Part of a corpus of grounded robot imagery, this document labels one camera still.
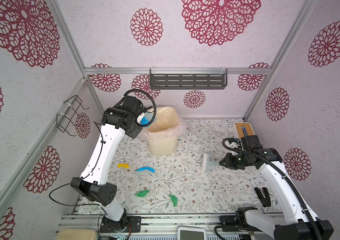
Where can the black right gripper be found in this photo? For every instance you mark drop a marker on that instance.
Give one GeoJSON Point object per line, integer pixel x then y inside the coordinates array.
{"type": "Point", "coordinates": [228, 163]}

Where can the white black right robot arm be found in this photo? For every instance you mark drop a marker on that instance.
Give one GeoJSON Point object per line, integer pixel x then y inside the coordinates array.
{"type": "Point", "coordinates": [300, 222]}

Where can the dark grey wall shelf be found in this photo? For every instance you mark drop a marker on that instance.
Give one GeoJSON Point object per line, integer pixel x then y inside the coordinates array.
{"type": "Point", "coordinates": [176, 81]}

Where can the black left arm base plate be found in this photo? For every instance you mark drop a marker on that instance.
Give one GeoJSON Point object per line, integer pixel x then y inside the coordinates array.
{"type": "Point", "coordinates": [127, 224]}

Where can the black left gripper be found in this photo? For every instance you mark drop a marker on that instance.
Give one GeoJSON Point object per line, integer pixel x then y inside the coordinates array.
{"type": "Point", "coordinates": [136, 133]}

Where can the white digital clock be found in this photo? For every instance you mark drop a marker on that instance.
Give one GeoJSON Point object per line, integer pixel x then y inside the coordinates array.
{"type": "Point", "coordinates": [191, 233]}

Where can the cream trash bin with bag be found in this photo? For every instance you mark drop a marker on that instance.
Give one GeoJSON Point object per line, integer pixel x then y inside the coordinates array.
{"type": "Point", "coordinates": [162, 135]}

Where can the pale blue plastic dustpan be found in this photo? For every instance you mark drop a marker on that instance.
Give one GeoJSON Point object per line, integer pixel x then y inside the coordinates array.
{"type": "Point", "coordinates": [148, 115]}

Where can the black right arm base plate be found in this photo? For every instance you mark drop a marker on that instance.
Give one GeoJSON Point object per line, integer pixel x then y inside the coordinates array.
{"type": "Point", "coordinates": [231, 223]}

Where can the cream sponge block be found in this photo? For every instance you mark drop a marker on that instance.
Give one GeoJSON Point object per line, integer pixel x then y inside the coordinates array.
{"type": "Point", "coordinates": [77, 234]}

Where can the yellow paper scrap left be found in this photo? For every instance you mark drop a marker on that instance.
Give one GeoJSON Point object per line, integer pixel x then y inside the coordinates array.
{"type": "Point", "coordinates": [126, 166]}

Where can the black brush holder stand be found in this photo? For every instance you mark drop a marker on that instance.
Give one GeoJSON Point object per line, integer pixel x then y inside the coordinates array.
{"type": "Point", "coordinates": [264, 197]}

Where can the black wire wall rack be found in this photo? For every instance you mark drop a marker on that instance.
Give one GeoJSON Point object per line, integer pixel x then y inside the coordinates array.
{"type": "Point", "coordinates": [74, 121]}

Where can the green paper scrap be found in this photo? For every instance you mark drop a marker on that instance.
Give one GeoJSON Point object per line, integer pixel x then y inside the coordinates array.
{"type": "Point", "coordinates": [142, 194]}
{"type": "Point", "coordinates": [174, 200]}

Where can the white tissue box wooden lid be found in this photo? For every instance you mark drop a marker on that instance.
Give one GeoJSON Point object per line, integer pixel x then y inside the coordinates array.
{"type": "Point", "coordinates": [242, 129]}

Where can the blue paper scrap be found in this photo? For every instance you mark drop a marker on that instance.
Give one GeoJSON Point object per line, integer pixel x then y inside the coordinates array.
{"type": "Point", "coordinates": [144, 121]}
{"type": "Point", "coordinates": [146, 169]}

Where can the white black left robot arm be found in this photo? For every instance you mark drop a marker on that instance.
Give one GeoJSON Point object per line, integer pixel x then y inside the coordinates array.
{"type": "Point", "coordinates": [93, 181]}

